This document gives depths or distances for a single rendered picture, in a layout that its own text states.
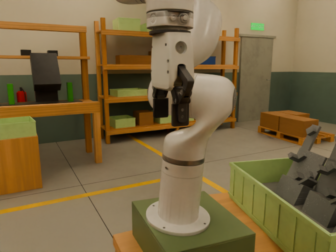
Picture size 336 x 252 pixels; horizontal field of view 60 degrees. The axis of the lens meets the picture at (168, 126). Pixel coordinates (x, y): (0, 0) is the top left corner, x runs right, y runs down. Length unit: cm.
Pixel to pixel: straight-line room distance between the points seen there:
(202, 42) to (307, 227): 61
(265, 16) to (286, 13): 75
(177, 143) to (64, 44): 510
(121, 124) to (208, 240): 478
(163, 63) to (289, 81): 841
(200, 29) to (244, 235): 57
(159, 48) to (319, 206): 89
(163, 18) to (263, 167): 108
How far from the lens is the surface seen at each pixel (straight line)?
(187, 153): 76
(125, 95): 545
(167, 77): 50
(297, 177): 132
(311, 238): 99
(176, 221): 84
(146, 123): 572
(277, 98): 860
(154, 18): 52
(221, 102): 72
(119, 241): 101
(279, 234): 112
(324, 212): 121
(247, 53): 764
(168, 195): 82
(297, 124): 576
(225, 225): 90
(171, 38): 50
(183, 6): 52
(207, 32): 83
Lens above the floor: 139
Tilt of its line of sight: 12 degrees down
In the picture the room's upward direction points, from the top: straight up
